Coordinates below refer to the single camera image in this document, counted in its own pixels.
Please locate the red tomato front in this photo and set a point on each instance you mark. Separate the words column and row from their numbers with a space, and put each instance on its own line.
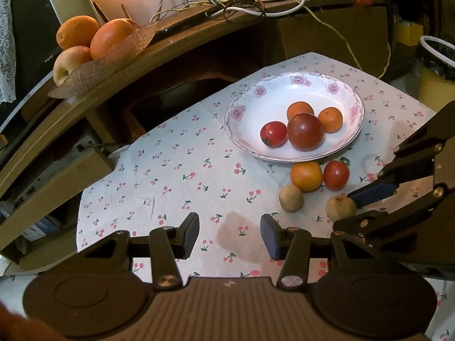
column 335, row 175

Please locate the large orange top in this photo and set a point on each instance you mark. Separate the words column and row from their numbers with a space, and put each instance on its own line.
column 78, row 30

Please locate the dark red apple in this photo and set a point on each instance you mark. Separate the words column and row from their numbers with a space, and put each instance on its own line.
column 305, row 132

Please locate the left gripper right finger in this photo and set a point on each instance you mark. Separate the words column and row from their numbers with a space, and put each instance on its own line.
column 292, row 246

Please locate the white floral plate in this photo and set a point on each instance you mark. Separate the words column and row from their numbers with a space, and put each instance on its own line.
column 268, row 100

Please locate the red tomato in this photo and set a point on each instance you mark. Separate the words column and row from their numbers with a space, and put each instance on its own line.
column 335, row 175
column 274, row 134

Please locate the white lace cloth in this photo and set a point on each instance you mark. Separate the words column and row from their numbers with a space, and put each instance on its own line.
column 7, row 53

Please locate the yellow trash bin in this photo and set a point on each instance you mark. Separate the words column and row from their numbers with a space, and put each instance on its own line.
column 436, row 84

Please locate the brown kiwi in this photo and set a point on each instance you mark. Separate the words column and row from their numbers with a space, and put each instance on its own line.
column 291, row 198
column 340, row 207

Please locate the large orange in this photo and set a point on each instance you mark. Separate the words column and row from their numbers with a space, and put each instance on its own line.
column 110, row 36
column 78, row 30

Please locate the cherry print tablecloth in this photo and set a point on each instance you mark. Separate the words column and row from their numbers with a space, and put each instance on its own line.
column 189, row 164

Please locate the red tomato back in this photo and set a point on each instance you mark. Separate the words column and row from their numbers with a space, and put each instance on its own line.
column 274, row 134

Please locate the silver set-top box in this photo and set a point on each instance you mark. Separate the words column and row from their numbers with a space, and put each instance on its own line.
column 47, row 165

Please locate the wooden tv stand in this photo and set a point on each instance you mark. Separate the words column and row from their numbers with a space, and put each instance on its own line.
column 353, row 36

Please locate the orange mandarin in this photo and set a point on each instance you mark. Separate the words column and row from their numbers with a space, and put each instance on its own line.
column 306, row 176
column 331, row 119
column 297, row 108

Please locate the television screen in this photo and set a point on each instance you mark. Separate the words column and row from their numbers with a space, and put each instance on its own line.
column 35, row 24

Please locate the small red fruit on stand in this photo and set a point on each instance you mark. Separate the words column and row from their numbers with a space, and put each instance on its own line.
column 363, row 2

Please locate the large orange front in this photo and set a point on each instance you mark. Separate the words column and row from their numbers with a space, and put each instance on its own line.
column 110, row 36

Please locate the glass fruit basket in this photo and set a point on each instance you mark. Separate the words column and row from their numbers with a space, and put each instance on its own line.
column 89, row 75

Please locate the brown kiwi front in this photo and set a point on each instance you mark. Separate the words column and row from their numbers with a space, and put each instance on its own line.
column 340, row 207

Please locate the blue white box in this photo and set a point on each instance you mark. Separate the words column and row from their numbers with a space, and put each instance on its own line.
column 42, row 228

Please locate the brown kiwi back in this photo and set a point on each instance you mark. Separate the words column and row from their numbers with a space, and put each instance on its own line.
column 291, row 198

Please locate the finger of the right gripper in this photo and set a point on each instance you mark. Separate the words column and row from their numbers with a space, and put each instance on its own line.
column 410, row 162
column 375, row 224

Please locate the black router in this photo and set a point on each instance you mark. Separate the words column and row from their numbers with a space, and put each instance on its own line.
column 174, row 16

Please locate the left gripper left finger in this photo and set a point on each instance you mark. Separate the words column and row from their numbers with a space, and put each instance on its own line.
column 169, row 244

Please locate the yellow peach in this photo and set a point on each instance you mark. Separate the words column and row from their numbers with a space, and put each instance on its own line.
column 68, row 61

